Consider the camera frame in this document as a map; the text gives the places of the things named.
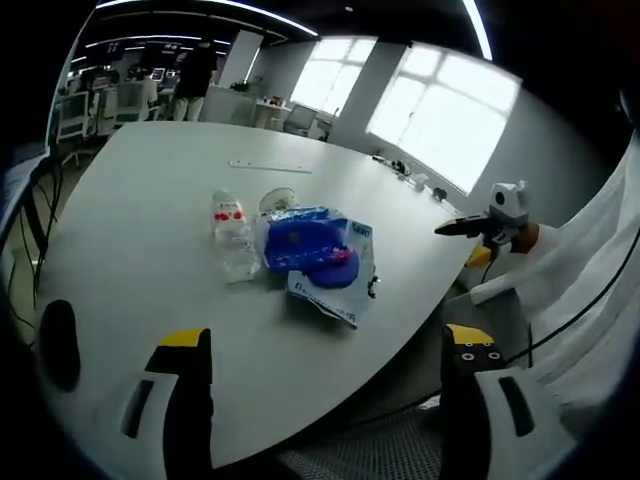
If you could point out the small items on table edge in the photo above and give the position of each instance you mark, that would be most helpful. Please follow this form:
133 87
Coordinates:
415 177

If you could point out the white office chair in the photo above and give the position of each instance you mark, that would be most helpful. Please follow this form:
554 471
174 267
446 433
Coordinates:
75 117

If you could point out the white ceiling light strip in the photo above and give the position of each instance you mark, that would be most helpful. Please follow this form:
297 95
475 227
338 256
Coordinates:
477 25

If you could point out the flat metal strip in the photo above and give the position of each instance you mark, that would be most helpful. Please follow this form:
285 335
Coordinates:
270 167

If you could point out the window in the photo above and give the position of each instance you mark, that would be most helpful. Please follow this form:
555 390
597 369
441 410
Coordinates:
440 117
330 75

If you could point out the grey office chair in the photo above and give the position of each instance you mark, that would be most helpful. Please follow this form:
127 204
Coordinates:
302 119

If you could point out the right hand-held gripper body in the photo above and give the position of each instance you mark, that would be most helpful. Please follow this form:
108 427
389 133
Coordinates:
507 210

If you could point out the blue item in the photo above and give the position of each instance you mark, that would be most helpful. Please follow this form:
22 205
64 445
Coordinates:
310 245

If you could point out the clear plastic water bottle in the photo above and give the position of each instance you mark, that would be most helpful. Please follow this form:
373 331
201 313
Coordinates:
232 235

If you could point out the small black clip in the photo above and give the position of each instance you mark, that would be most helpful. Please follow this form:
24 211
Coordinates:
372 286

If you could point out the person's right hand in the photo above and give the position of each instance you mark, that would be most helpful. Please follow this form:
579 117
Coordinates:
528 239

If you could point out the person's white clothing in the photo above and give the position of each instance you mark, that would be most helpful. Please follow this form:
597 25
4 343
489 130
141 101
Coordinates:
600 280

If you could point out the white table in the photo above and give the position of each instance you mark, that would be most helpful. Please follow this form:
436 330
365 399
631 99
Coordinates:
165 240

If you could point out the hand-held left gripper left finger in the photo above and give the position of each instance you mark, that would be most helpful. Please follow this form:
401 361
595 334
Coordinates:
187 400

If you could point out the green potted plant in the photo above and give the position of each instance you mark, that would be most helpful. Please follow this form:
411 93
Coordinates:
241 86

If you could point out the black oval object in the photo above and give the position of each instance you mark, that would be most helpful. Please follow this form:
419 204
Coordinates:
60 345

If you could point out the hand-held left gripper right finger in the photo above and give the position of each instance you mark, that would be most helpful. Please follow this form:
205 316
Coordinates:
470 400

